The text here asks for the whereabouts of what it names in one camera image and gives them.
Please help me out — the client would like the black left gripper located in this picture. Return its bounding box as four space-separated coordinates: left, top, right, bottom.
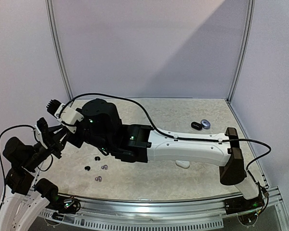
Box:
22 125 66 171

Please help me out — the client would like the white oval charging case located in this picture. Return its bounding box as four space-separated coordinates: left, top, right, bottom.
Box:
175 160 190 169

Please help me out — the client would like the black oval charging case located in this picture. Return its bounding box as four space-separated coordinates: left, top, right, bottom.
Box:
191 122 203 130

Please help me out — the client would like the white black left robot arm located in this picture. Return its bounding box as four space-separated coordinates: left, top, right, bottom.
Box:
0 126 79 231

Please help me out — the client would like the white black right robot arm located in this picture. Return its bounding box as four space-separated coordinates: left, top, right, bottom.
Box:
61 99 259 210

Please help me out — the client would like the lavender oval charging case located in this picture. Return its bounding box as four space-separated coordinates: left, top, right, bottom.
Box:
200 119 211 129

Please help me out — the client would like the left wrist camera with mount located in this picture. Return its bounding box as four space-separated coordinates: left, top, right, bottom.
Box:
34 117 49 149

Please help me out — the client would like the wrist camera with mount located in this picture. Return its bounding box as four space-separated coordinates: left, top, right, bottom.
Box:
34 117 49 149
46 99 84 134

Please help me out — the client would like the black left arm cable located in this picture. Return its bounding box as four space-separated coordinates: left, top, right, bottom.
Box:
0 124 53 188

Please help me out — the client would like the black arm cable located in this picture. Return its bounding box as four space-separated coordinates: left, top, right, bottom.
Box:
0 124 53 188
62 93 272 174

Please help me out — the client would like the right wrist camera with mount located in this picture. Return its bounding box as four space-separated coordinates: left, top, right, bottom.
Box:
46 99 84 134

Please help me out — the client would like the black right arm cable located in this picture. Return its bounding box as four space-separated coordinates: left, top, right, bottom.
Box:
62 93 272 174

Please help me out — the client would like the aluminium left frame post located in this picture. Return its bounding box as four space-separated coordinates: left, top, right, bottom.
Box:
45 0 73 99

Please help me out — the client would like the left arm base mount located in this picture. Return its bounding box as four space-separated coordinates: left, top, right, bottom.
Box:
46 196 81 214

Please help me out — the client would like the white slotted cable duct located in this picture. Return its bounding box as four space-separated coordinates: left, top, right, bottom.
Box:
39 209 224 231

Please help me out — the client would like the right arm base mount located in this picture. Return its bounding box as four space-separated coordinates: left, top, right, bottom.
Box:
223 192 265 215

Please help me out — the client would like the aluminium corner frame post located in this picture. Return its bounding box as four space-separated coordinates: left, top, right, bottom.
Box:
226 0 255 104

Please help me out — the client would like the aluminium front rail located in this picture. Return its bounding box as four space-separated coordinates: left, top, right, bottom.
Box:
75 194 269 220

